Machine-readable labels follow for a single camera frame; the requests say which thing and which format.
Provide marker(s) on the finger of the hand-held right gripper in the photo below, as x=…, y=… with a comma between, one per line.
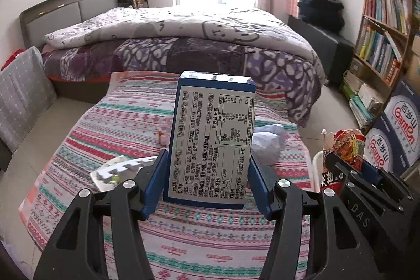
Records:
x=341, y=165
x=370, y=171

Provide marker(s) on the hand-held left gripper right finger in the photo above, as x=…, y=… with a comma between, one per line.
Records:
x=262, y=191

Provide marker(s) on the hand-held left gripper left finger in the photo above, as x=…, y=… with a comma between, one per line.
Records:
x=154, y=188

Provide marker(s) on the red snack bag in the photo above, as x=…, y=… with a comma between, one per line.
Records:
x=347, y=144

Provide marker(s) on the white trash bin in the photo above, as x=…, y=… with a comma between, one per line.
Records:
x=317, y=171

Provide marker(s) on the blue and white carton box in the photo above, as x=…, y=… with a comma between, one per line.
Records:
x=210, y=142

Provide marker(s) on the crumpled white paper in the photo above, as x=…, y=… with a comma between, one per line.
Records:
x=267, y=144

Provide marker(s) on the small pink toy piece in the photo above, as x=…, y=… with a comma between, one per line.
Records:
x=162, y=137

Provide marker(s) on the pile of books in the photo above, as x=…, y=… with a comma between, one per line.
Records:
x=361, y=99

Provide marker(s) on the striped patterned tablecloth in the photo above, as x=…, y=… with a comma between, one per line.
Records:
x=108, y=122

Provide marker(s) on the dark storage bench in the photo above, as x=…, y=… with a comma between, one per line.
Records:
x=325, y=47

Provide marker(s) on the row of leaning books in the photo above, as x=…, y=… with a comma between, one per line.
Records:
x=377, y=50

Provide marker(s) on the purple patterned bed sheet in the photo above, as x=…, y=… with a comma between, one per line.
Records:
x=147, y=53

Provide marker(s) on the pile of black clothes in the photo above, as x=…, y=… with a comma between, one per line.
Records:
x=320, y=9

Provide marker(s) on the grey checked cushion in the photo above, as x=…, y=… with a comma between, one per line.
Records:
x=23, y=96

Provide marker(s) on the row of upright books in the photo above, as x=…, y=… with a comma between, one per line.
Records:
x=388, y=9

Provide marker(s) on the white cartoon print duvet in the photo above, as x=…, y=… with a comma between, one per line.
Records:
x=183, y=24

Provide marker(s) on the wooden bookshelf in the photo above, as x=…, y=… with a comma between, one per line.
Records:
x=408, y=4

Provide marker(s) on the red cloth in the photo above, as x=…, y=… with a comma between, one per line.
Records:
x=11, y=58

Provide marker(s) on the dark bed frame with headboard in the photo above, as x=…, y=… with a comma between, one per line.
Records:
x=65, y=9

